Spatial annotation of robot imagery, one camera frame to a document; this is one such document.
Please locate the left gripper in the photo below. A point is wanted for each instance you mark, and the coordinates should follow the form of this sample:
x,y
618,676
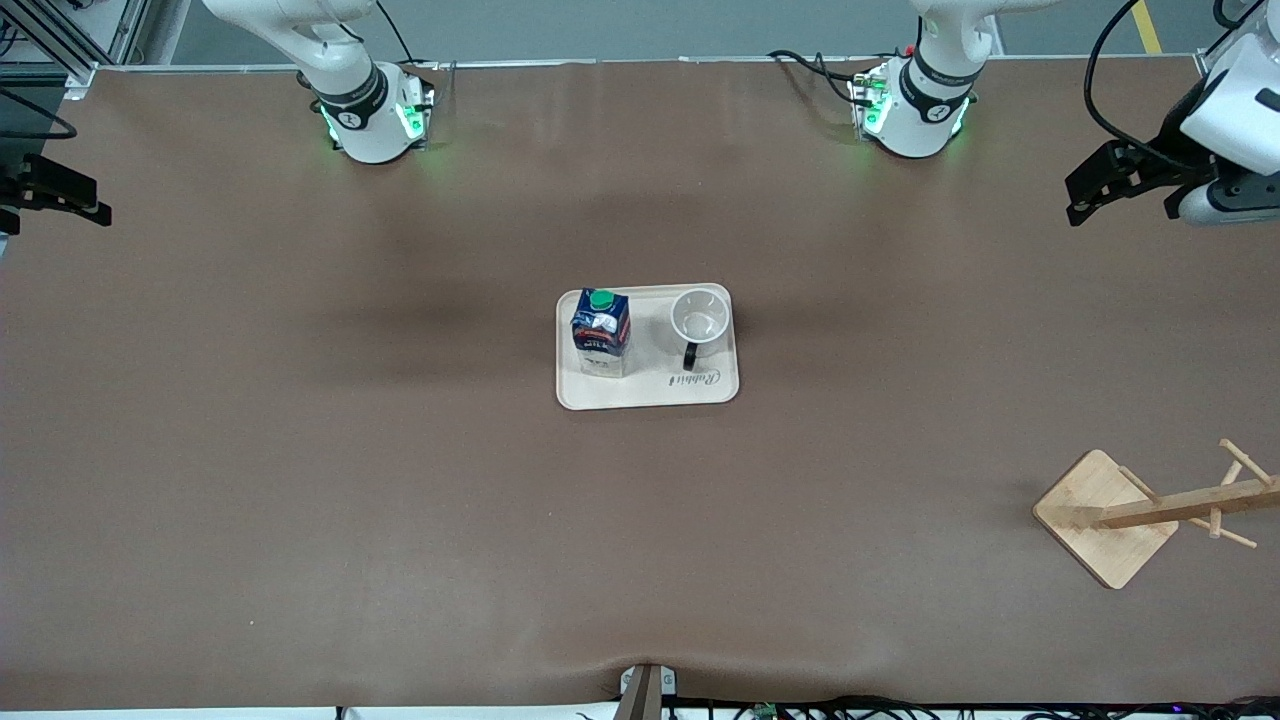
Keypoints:
x,y
1166,160

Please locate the blue milk carton green cap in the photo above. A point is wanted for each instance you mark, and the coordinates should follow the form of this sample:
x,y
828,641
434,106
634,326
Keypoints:
x,y
600,335

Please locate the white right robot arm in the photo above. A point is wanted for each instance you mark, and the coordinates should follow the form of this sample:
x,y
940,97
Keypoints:
x,y
365,125

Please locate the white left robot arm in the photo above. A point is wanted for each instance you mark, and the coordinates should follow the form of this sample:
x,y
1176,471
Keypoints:
x,y
915,125

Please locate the wooden cup rack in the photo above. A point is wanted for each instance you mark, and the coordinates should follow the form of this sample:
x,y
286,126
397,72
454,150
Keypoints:
x,y
1100,515

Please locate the yellow floor tape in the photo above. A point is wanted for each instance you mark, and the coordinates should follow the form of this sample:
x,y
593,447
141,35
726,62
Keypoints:
x,y
1148,28

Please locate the brown table cover mat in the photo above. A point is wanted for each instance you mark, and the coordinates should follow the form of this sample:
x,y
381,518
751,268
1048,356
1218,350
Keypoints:
x,y
400,500

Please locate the cream plastic tray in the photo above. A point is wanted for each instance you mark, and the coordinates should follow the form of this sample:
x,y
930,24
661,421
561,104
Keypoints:
x,y
650,385

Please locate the aluminium frame profile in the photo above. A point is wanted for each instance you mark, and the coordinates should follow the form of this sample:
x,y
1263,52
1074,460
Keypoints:
x,y
70,40

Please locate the aluminium frame corner post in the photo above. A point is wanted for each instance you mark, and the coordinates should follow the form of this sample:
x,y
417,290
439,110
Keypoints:
x,y
1225,45

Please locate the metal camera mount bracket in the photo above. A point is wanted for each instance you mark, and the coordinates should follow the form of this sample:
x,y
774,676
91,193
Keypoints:
x,y
645,690

